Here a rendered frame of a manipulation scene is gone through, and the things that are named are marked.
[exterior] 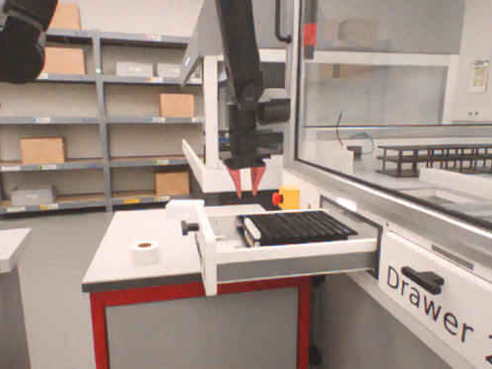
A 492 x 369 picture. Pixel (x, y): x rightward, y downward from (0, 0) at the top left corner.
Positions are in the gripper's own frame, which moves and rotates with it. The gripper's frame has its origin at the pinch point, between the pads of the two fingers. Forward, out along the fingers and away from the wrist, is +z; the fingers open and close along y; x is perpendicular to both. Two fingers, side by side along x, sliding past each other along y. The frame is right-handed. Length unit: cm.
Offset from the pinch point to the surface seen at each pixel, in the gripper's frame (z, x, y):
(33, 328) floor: 100, -115, 97
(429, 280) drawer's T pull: 3.7, 35.9, -16.9
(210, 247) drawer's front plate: 2.9, 16.4, 10.9
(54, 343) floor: 100, -97, 82
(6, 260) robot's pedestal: 19, -27, 61
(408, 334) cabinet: 21.3, 27.2, -21.6
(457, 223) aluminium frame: -3.4, 34.2, -22.2
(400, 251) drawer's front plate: 5.0, 25.5, -20.0
